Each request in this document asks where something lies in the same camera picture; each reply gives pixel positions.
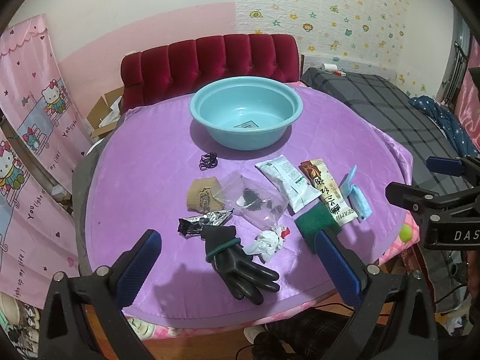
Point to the yellow-green ball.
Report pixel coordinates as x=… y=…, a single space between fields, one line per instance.
x=406 y=233

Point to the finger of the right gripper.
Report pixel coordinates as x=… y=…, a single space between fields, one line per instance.
x=466 y=167
x=459 y=207

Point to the brown snack packet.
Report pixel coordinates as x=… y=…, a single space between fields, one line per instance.
x=321 y=178

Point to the light blue plastic basin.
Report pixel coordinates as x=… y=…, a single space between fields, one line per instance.
x=246 y=113

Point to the dark blue star cloth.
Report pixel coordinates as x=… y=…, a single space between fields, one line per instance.
x=448 y=123

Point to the silver foil wrapper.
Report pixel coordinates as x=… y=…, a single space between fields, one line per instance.
x=193 y=226

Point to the green scouring pad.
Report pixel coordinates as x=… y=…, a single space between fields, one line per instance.
x=316 y=219

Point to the white snack packet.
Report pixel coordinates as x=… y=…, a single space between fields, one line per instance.
x=289 y=181

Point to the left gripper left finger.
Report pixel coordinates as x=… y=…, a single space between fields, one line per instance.
x=65 y=332

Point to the grey plaid bedding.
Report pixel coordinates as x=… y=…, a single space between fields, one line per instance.
x=386 y=107

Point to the cardboard box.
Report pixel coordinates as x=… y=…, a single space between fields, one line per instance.
x=105 y=114

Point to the purple quilted table cover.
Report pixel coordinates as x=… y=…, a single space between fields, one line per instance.
x=149 y=163

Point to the pink Hello Kitty curtain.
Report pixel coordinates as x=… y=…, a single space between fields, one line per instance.
x=47 y=138

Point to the red velvet tufted headboard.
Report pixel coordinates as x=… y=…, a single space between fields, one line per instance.
x=183 y=67

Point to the clear zip bag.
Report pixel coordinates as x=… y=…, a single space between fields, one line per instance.
x=260 y=205

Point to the white bottle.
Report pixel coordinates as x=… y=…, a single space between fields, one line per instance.
x=328 y=67

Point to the black rubber glove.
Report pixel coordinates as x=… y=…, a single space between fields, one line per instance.
x=243 y=277

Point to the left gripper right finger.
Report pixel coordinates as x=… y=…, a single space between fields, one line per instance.
x=393 y=315

